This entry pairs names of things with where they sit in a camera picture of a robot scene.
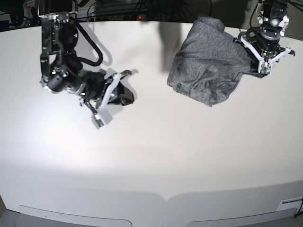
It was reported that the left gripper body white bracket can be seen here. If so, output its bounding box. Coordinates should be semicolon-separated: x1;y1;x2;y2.
233;36;295;63

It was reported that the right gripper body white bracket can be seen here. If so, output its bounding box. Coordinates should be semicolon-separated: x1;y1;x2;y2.
79;69;134;112

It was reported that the grey long-sleeve T-shirt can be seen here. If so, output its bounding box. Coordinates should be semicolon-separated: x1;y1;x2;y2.
167;17;255;106

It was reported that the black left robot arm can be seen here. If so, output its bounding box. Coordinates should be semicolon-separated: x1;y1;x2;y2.
233;0;295;78

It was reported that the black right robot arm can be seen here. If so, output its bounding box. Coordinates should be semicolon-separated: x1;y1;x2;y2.
38;0;134;114

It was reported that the black power strip red light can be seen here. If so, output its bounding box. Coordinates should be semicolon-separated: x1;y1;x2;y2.
94;14;146;21

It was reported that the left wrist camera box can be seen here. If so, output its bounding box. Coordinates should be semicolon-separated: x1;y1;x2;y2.
258;61;273;76

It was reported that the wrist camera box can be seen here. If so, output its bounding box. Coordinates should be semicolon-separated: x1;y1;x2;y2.
258;61;273;76
91;109;113;130

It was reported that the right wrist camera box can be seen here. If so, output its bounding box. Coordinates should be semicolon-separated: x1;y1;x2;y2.
91;109;113;130

